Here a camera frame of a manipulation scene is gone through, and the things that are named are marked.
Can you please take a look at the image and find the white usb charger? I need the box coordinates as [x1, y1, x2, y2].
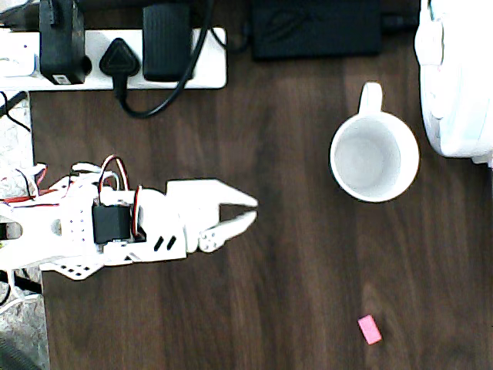
[0, 32, 40, 79]

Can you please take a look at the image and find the narrow black power adapter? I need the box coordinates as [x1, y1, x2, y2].
[38, 0, 87, 86]

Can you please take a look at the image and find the white power strip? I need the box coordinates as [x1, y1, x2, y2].
[0, 26, 228, 92]

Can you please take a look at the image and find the black laptop power brick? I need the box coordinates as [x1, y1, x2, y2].
[250, 0, 383, 61]

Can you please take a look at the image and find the white teal cable reel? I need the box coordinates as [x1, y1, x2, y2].
[414, 0, 493, 167]

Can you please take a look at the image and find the white ceramic mug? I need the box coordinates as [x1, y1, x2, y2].
[329, 81, 421, 204]

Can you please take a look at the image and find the ribbed black power adapter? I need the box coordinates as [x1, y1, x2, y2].
[141, 4, 194, 82]

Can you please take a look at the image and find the black triangular plug with cable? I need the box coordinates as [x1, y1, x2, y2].
[98, 0, 217, 119]

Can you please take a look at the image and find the pink eraser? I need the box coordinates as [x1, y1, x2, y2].
[357, 314, 384, 345]

